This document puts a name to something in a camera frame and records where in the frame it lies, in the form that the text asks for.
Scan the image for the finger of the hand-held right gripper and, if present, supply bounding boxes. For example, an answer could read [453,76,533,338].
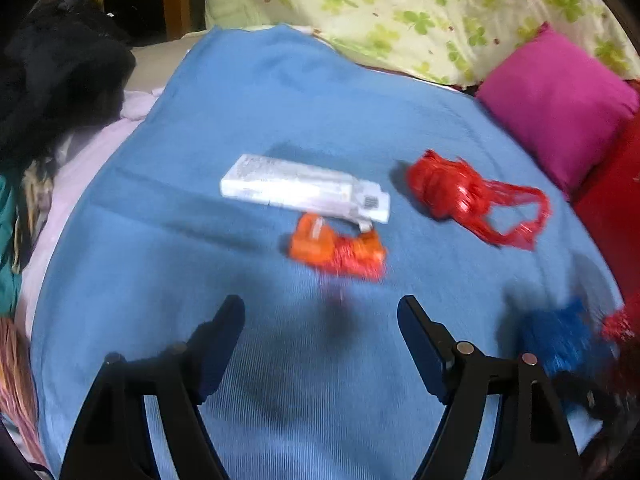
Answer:
[552,372,628,433]

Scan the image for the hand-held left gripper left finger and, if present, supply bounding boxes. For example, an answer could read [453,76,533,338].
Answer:
[60,294,247,480]

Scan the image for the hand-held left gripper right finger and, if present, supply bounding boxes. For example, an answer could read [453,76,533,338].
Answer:
[397,294,584,480]

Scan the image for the blue plastic bag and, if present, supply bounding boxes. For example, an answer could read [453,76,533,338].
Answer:
[517,297,618,378]

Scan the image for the red mesh plastic basket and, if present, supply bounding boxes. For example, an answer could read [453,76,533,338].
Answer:
[600,292,640,348]

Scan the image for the red orange snack wrapper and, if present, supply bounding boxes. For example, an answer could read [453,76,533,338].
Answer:
[290,212,389,281]

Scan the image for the knotted red plastic bag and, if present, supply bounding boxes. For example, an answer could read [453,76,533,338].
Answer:
[406,149,552,250]

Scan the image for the white long carton box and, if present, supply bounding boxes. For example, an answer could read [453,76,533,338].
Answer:
[220,154,391,225]

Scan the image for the blue towel blanket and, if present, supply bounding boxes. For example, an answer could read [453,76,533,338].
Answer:
[30,25,626,480]

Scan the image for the red paper shopping bag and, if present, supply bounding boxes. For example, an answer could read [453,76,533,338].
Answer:
[572,110,640,281]

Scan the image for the pink orange fringed scarf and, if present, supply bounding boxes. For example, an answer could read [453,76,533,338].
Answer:
[0,315,48,468]

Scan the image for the brown patterned scarf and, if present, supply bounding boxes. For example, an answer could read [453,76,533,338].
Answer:
[17,155,58,273]

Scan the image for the teal cloth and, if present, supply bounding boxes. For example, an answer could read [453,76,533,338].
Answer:
[0,170,26,311]

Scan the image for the pink pillow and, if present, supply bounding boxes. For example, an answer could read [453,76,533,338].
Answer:
[475,22,640,201]

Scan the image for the beige sofa cushion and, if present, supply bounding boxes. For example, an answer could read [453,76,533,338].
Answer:
[122,35,211,96]

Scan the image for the black clothes pile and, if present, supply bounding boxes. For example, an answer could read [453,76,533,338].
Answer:
[0,2,137,161]

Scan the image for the green clover print quilt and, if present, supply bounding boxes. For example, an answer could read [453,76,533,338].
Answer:
[205,0,640,93]

